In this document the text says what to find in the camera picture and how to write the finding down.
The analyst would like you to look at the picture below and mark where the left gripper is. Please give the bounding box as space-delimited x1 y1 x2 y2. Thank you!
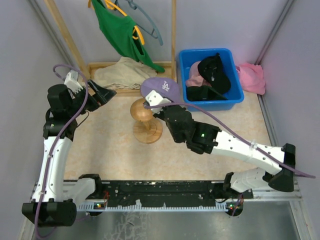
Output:
67 78 116 118

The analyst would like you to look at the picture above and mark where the purple cap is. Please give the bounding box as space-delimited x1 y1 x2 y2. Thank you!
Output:
140 77 181 102

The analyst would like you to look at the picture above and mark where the dark green cap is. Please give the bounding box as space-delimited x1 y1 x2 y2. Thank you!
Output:
186 85 227 102

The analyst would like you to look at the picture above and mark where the wooden hat stand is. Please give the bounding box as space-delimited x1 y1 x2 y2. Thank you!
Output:
130 98 163 144

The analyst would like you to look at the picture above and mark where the blue plastic bin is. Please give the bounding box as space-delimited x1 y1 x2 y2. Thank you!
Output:
179 48 245 112

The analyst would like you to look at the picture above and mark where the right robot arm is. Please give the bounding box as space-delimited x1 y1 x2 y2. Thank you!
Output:
153 105 296 198

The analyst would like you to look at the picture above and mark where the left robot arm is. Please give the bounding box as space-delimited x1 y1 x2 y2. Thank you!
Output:
21 80 116 228

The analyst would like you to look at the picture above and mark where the beige cloth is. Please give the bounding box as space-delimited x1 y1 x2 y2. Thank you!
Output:
93 57 157 90

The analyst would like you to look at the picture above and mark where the wooden clothes rack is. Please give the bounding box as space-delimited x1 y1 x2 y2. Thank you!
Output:
45 0 179 97

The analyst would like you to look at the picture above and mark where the pink cap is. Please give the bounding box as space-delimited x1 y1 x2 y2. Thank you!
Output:
185 61 211 87

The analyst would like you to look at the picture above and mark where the black cap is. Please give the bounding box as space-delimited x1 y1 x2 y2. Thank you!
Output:
197 53 231 95

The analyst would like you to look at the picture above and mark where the green tank top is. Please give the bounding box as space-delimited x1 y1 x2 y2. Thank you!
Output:
91 0 165 73

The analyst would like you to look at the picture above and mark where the grey-blue hanger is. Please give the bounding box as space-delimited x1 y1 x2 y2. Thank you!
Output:
113 0 164 46

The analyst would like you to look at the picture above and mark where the pink cloth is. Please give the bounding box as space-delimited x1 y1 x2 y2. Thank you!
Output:
236 63 266 95

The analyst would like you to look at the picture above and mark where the yellow hanger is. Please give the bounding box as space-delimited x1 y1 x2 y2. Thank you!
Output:
87 0 145 55

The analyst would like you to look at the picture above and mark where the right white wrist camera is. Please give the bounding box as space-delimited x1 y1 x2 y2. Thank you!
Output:
144 90 171 107

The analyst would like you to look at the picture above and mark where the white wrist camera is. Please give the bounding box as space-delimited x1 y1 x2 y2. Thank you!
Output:
64 70 84 94
144 90 171 107

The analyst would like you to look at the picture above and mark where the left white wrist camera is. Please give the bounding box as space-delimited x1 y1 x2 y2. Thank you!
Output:
64 70 84 94

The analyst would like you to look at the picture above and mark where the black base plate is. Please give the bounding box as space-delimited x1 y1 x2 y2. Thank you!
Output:
86 180 240 208

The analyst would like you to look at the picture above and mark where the aluminium frame rail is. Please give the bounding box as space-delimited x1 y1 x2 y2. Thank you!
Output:
29 180 301 213

